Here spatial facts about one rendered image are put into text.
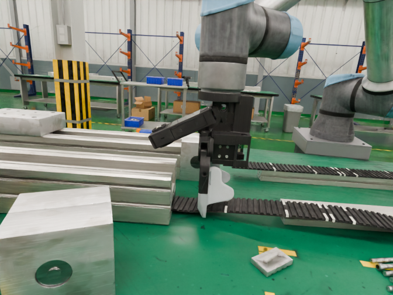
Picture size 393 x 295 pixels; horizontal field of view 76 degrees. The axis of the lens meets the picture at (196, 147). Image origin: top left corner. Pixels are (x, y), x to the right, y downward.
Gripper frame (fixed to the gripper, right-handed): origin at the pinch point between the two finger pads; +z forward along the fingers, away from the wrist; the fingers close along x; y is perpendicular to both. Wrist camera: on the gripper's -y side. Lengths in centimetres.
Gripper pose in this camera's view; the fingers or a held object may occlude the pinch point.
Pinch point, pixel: (200, 202)
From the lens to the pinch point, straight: 46.9
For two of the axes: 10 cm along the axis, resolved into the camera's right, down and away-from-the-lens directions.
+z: -0.5, 9.6, 2.8
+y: 10.0, 0.6, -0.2
